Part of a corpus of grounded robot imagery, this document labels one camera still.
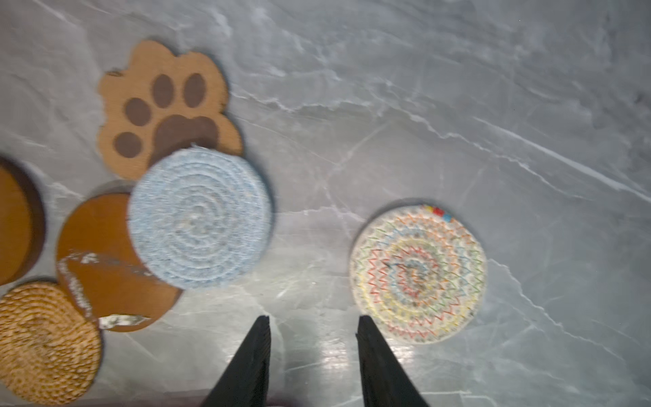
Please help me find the dark brown round coaster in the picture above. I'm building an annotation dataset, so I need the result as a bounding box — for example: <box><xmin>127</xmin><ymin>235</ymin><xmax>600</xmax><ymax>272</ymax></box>
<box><xmin>1</xmin><ymin>157</ymin><xmax>47</xmax><ymax>285</ymax></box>

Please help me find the multicolour woven round coaster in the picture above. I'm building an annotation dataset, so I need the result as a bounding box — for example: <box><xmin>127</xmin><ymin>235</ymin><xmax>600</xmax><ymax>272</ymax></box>
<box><xmin>349</xmin><ymin>203</ymin><xmax>488</xmax><ymax>344</ymax></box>

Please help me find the cork paw print coaster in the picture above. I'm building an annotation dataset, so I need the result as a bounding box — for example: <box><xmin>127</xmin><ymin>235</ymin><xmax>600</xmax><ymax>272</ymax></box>
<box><xmin>98</xmin><ymin>40</ymin><xmax>244</xmax><ymax>181</ymax></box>

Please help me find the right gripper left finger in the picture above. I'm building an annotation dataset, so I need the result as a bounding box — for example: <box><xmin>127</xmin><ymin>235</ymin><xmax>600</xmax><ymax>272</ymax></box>
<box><xmin>201</xmin><ymin>315</ymin><xmax>271</xmax><ymax>407</ymax></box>

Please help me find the light blue woven coaster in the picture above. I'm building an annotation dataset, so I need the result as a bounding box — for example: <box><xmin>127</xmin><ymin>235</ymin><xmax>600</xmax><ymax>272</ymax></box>
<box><xmin>127</xmin><ymin>147</ymin><xmax>273</xmax><ymax>290</ymax></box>

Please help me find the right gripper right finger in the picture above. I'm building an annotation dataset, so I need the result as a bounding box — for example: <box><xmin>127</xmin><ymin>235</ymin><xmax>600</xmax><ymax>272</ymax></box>
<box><xmin>356</xmin><ymin>315</ymin><xmax>428</xmax><ymax>407</ymax></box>

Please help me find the glossy brown round coaster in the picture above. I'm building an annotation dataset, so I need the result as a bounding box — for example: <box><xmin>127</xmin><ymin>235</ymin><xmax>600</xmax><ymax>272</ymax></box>
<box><xmin>55</xmin><ymin>193</ymin><xmax>183</xmax><ymax>332</ymax></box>

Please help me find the woven rattan round coaster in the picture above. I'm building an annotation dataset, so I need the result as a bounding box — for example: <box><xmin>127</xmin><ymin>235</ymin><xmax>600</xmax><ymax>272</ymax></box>
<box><xmin>1</xmin><ymin>282</ymin><xmax>103</xmax><ymax>406</ymax></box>

